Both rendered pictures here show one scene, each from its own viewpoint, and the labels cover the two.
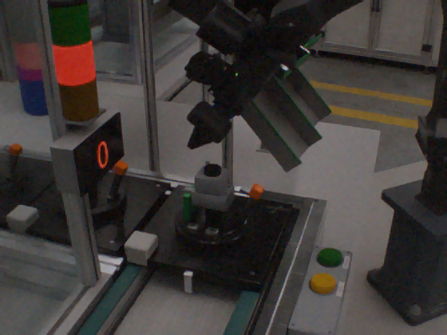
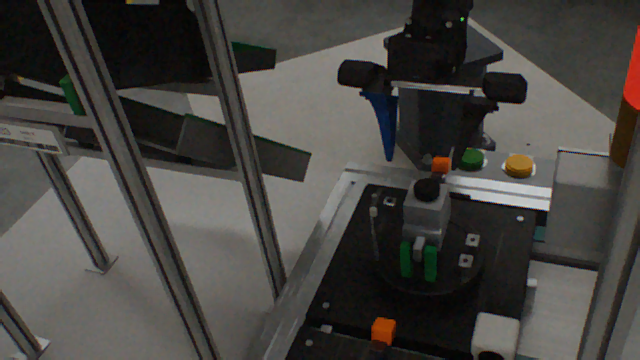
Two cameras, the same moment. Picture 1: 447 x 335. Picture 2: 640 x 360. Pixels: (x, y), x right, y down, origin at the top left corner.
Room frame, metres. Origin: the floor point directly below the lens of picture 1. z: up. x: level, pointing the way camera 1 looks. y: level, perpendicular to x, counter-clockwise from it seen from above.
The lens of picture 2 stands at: (0.84, 0.55, 1.56)
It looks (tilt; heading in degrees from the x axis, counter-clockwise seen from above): 40 degrees down; 278
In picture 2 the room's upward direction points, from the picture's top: 9 degrees counter-clockwise
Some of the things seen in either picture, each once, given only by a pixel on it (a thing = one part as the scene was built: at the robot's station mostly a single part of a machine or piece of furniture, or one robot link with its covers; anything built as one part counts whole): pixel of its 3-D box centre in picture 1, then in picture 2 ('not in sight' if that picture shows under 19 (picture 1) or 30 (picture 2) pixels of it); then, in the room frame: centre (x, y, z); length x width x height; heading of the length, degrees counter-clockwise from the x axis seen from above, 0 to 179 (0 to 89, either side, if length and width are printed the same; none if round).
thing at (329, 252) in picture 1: (330, 258); (470, 161); (0.72, -0.17, 0.96); 0.04 x 0.04 x 0.02
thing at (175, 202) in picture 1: (214, 231); (427, 265); (0.80, 0.02, 0.96); 0.24 x 0.24 x 0.02; 72
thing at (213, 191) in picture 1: (207, 184); (425, 214); (0.80, 0.04, 1.06); 0.08 x 0.04 x 0.07; 72
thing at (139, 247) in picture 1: (141, 248); (494, 342); (0.73, 0.15, 0.97); 0.05 x 0.05 x 0.04; 72
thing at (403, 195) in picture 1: (428, 248); (441, 96); (0.74, -0.36, 0.96); 0.15 x 0.15 x 0.20; 23
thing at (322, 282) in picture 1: (322, 285); (518, 167); (0.65, -0.15, 0.96); 0.04 x 0.04 x 0.02
